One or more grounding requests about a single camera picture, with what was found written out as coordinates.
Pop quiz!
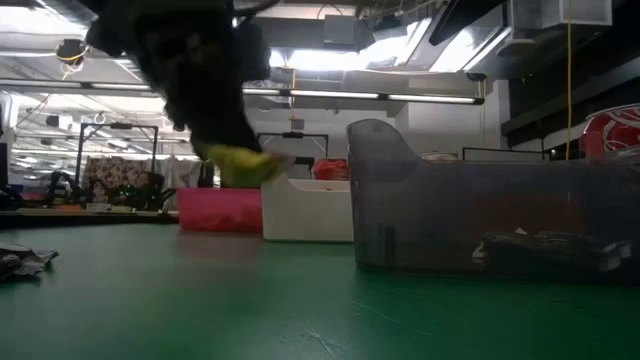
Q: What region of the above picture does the grey translucent plastic bin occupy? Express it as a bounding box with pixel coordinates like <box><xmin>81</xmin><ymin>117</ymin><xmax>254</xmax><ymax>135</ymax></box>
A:
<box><xmin>345</xmin><ymin>118</ymin><xmax>640</xmax><ymax>280</ymax></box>

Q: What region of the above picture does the patterned cloth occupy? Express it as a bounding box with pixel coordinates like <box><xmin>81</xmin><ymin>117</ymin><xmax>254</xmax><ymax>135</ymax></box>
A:
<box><xmin>84</xmin><ymin>157</ymin><xmax>151</xmax><ymax>199</ymax></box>

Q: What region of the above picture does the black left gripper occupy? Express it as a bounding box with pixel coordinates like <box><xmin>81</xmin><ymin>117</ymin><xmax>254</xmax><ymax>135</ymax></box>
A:
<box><xmin>84</xmin><ymin>0</ymin><xmax>274</xmax><ymax>160</ymax></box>

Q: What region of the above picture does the low black station frame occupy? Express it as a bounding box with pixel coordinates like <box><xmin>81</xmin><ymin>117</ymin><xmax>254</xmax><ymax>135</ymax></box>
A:
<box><xmin>257</xmin><ymin>131</ymin><xmax>330</xmax><ymax>164</ymax></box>

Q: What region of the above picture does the white plastic bin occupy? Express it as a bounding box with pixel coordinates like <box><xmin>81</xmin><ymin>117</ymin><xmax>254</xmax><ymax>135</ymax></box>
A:
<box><xmin>260</xmin><ymin>172</ymin><xmax>355</xmax><ymax>244</ymax></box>

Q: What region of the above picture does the yellow hanging cable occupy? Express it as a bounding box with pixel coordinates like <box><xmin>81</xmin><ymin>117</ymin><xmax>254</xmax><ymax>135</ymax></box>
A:
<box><xmin>564</xmin><ymin>0</ymin><xmax>575</xmax><ymax>161</ymax></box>

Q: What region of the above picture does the red plastic bin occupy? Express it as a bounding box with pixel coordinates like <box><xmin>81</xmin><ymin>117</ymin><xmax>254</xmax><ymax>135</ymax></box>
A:
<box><xmin>176</xmin><ymin>187</ymin><xmax>265</xmax><ymax>234</ymax></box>

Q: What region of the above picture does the yellow purple Sour Patch pack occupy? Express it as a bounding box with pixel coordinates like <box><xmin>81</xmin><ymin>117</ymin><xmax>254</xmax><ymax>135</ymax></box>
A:
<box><xmin>207</xmin><ymin>144</ymin><xmax>294</xmax><ymax>190</ymax></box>

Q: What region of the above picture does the tall black station frame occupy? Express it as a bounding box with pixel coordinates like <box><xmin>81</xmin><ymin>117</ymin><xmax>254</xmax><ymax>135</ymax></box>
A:
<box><xmin>74</xmin><ymin>122</ymin><xmax>159</xmax><ymax>201</ymax></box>

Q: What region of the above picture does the long ceiling light bar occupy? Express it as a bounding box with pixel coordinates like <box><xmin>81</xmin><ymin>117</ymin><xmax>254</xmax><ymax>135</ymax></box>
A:
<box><xmin>0</xmin><ymin>78</ymin><xmax>485</xmax><ymax>105</ymax></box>

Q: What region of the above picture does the white ventilation box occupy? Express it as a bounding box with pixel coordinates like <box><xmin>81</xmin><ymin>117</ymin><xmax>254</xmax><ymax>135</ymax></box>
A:
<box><xmin>509</xmin><ymin>0</ymin><xmax>614</xmax><ymax>29</ymax></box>

